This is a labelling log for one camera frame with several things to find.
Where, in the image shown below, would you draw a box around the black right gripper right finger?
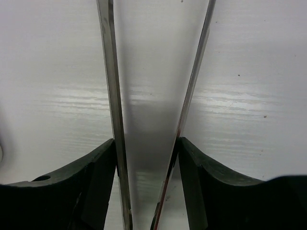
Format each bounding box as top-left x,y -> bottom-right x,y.
178,138 -> 307,230

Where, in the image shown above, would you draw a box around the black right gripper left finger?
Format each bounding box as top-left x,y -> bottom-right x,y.
0,139 -> 117,230

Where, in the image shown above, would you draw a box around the silver metal tongs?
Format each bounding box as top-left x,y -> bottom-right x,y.
96,0 -> 216,230

